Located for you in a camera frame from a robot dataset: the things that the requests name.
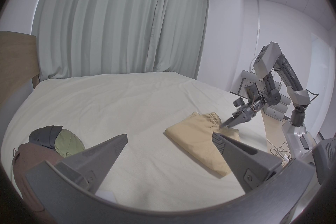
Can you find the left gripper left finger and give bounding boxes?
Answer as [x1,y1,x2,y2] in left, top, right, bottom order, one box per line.
[55,134,128,194]

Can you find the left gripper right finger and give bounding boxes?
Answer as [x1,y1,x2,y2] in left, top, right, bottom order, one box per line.
[212,132,284,194]

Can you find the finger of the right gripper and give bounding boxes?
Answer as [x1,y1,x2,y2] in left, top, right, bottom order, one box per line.
[220,115,239,129]
[227,120,243,130]

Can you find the beige shorts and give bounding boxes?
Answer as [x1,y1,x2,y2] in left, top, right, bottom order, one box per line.
[165,112,241,179]

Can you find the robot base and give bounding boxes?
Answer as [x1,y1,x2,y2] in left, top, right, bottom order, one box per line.
[262,81,336,184]

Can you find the bed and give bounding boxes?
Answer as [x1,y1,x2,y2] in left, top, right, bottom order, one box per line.
[0,31,267,212]

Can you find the green garment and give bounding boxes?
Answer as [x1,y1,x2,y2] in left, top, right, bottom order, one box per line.
[54,130,85,158]

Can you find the white garment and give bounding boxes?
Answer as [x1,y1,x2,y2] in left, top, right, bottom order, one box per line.
[95,190,117,204]

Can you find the black garment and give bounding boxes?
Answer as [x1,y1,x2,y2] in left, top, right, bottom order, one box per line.
[28,125,64,149]

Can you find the brown garment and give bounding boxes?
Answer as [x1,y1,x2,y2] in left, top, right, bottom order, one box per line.
[12,142,66,213]

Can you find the pale grey-green curtain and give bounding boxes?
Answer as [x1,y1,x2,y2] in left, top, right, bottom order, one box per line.
[146,0,211,79]
[33,0,173,81]

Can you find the black cable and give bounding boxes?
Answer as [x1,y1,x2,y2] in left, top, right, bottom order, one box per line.
[267,138,292,163]

